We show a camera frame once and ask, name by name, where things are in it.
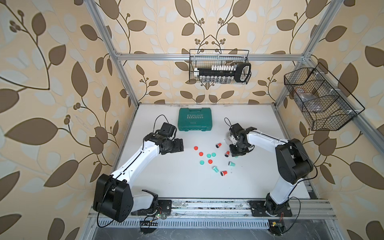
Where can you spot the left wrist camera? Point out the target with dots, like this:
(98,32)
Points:
(168,130)

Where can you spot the green stamp middle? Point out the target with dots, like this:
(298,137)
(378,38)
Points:
(231,163)

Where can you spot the clear tape roll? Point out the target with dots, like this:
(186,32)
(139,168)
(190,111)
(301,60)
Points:
(228,138)

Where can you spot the right black wire basket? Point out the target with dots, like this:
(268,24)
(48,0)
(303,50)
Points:
(339,104)

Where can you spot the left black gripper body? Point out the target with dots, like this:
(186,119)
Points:
(173,146)

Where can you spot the centre black wire basket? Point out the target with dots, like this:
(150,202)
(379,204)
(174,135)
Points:
(205,58)

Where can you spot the plastic bag in basket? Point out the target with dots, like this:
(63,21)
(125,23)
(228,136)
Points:
(311,103)

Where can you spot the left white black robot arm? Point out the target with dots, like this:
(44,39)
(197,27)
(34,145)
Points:
(114,197)

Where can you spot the black white tool in basket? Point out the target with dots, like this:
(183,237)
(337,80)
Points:
(238,73)

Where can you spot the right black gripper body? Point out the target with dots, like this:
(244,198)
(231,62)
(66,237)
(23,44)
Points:
(237,149)

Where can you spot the green plastic tool case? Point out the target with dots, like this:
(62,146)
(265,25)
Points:
(195,119)

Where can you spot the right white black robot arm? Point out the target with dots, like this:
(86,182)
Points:
(293,166)

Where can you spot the black wire basket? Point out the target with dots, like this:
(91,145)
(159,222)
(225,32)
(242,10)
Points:
(339,104)
(205,58)

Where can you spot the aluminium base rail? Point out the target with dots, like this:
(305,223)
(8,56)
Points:
(220,214)

